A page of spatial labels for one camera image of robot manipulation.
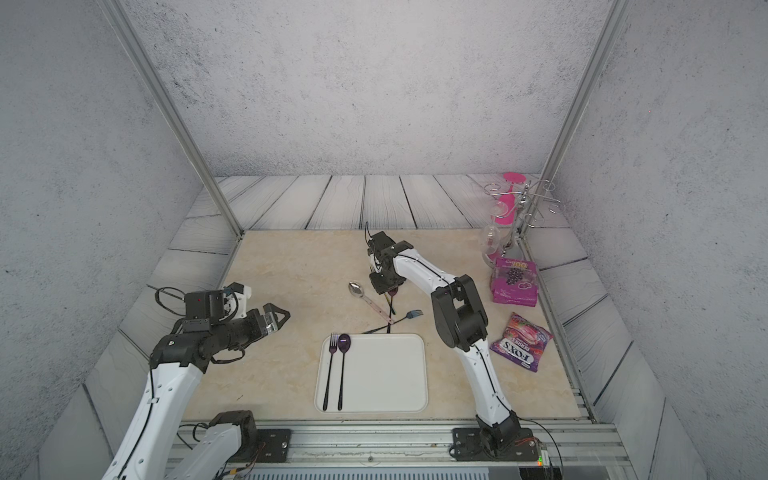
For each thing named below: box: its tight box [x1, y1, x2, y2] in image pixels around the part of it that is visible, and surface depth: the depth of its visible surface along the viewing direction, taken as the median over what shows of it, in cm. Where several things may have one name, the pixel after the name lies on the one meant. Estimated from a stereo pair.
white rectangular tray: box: [314, 333, 429, 413], surface depth 86 cm
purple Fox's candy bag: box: [489, 312, 554, 373], surface depth 89 cm
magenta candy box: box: [490, 258, 539, 307], surface depth 98 cm
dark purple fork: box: [323, 333, 338, 411], surface depth 88 cm
